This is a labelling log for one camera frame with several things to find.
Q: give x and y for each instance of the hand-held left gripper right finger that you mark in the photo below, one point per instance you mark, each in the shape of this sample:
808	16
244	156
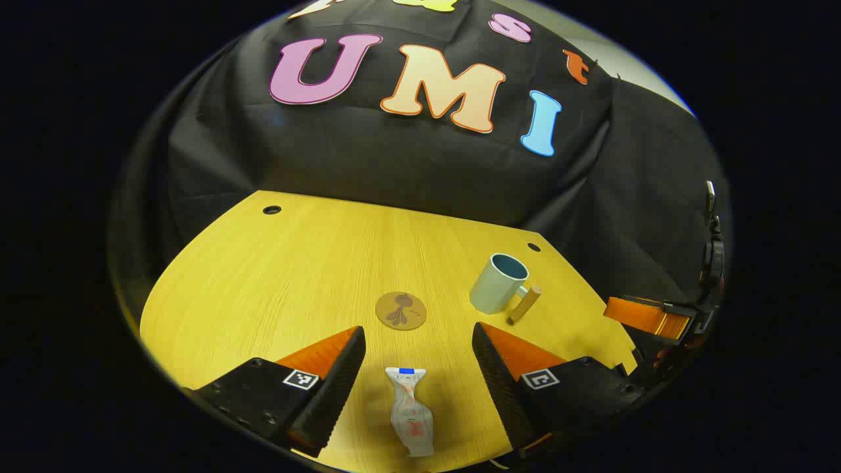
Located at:
502	387

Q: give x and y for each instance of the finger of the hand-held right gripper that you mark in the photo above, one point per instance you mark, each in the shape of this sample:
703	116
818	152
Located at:
647	316

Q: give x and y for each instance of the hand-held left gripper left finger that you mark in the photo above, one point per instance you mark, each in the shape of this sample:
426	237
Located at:
335	394

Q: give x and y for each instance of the white toothpaste tube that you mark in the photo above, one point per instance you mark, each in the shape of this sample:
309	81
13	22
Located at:
410	414

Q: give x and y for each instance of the round brown coaster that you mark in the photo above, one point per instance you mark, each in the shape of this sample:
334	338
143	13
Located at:
401	311

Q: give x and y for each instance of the yellow wooden desktop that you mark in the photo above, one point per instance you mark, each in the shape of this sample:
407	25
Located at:
263	276

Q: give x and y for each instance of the black backdrop cloth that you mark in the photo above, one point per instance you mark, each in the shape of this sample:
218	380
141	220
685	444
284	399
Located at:
394	164

